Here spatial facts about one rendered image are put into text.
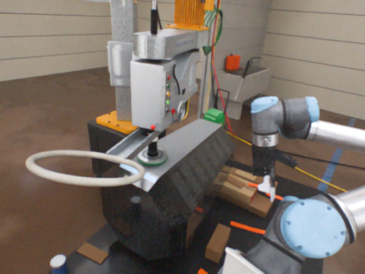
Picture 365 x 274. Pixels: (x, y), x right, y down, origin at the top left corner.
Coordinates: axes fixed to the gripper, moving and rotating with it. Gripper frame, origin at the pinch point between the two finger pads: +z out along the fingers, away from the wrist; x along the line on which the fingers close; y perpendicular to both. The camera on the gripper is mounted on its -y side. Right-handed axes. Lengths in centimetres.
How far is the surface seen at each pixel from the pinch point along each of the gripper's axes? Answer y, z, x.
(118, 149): 82, -8, -26
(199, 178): 51, 37, -77
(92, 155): 89, -11, -13
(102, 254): 131, 90, -46
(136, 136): 81, -9, -48
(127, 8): 110, -98, -125
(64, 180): 70, -19, 28
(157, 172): 73, 19, -52
